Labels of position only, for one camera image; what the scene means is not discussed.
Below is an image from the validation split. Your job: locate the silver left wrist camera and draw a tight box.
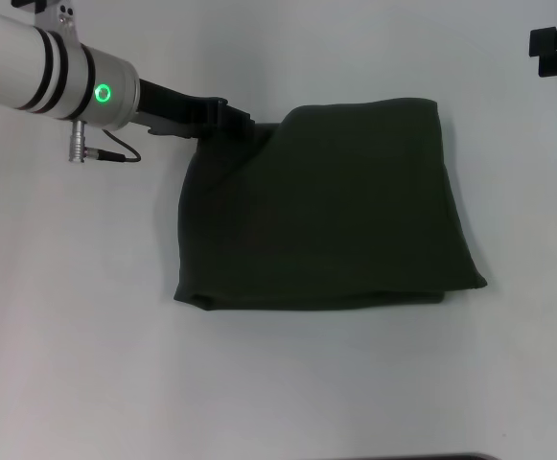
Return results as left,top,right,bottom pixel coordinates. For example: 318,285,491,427
11,0,81,49

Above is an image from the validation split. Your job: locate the dark green FREE T-shirt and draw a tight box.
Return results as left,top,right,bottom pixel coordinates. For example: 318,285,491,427
172,97,489,312

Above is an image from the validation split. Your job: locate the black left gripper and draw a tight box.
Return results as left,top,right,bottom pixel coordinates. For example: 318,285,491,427
131,78,253,141

